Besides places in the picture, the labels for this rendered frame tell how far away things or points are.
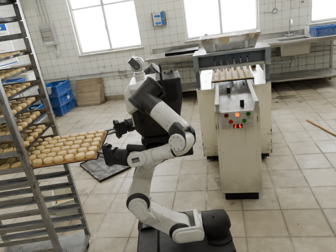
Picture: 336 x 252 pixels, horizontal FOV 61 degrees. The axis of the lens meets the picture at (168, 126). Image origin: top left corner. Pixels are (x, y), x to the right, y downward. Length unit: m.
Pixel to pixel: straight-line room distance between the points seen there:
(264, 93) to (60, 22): 4.82
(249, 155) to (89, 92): 4.63
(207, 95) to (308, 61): 3.61
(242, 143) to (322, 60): 4.19
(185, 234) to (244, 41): 1.82
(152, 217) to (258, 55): 1.85
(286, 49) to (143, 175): 4.21
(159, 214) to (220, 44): 1.72
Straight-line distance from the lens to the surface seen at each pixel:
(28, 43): 1.89
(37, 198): 1.68
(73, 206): 2.23
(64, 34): 6.66
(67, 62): 6.74
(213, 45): 2.87
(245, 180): 2.52
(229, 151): 2.37
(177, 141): 1.21
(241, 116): 2.22
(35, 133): 1.81
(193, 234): 1.91
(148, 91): 1.30
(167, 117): 1.24
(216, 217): 1.94
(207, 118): 3.00
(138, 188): 1.76
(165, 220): 1.90
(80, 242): 2.32
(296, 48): 5.49
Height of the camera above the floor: 1.58
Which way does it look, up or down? 21 degrees down
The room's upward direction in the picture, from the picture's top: 9 degrees counter-clockwise
